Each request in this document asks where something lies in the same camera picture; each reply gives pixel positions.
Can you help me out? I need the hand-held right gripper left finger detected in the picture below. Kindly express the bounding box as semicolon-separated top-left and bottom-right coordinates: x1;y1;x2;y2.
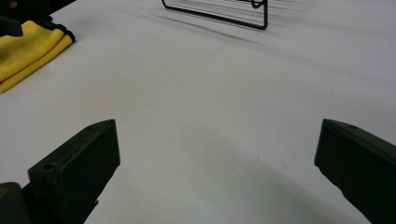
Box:
27;119;121;224

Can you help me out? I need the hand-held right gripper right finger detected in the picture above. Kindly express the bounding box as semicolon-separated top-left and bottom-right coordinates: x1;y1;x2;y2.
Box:
314;118;396;224

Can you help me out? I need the yellow cloth with black trim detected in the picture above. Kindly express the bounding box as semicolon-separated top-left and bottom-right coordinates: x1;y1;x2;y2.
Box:
0;20;77;93

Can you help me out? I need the black wire rack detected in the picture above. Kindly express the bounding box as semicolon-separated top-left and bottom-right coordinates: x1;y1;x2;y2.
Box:
161;0;269;31

